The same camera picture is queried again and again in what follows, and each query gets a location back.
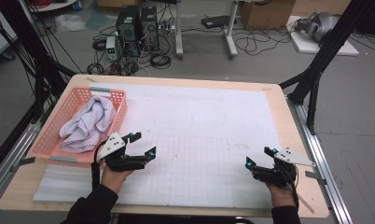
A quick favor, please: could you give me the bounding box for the white table leg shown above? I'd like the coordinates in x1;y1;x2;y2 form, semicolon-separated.
174;0;184;60
224;0;240;60

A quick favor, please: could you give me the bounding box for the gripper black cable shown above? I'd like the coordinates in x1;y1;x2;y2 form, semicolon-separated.
289;172;300;209
90;141;110;190

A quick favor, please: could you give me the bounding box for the white floor board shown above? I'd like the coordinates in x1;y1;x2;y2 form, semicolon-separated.
286;15;360;57

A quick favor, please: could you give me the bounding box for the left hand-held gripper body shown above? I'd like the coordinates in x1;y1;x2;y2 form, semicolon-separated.
96;132;147;172

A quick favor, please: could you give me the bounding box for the grey metal bracket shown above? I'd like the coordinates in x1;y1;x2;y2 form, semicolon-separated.
305;170;328;186
9;157;36;173

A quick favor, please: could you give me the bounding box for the lilac printed towel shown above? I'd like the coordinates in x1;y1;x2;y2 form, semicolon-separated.
58;95;118;154

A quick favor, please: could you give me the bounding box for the black flat device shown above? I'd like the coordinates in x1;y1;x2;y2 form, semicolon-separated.
201;15;238;30

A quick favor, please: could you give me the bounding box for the white power supply unit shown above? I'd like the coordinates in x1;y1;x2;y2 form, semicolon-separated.
105;35;119;62

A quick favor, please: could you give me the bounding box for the black computer tower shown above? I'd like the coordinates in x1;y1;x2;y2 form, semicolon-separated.
116;5;143;58
141;7;160;52

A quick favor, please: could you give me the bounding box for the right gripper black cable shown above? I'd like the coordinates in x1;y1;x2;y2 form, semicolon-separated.
289;172;300;209

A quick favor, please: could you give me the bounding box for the aluminium rail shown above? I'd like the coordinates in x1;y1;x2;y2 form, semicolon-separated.
286;96;353;224
0;120;44;203

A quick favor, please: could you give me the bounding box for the person's right hand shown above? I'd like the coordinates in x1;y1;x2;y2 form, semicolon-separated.
265;182;297;209

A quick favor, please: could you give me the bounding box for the cardboard box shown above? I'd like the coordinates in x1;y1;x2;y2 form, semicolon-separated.
291;0;353;17
240;0;297;31

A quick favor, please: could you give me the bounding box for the black frame stand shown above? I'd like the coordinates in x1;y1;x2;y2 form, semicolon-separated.
278;0;375;135
0;0;77;119

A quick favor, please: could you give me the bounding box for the person's left hand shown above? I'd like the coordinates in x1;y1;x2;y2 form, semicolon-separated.
101;163;135;194

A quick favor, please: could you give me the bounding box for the clear plastic bag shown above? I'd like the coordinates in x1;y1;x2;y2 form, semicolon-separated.
54;13;87;34

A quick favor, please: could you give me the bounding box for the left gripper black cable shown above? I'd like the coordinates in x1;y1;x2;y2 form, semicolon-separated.
90;141;110;190

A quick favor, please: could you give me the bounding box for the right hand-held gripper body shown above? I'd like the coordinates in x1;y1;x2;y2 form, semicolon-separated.
251;147;316;189

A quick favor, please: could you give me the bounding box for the pink plastic basket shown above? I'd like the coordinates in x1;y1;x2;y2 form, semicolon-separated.
26;87;129;165

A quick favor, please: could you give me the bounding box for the grey headset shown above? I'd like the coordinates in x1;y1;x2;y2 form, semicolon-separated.
294;11;340;43

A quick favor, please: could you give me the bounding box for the white grid mat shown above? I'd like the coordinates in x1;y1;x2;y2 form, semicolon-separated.
33;82;283;209

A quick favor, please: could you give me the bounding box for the coiled black cable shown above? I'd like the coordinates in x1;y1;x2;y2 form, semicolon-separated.
86;62;105;76
149;52;172;70

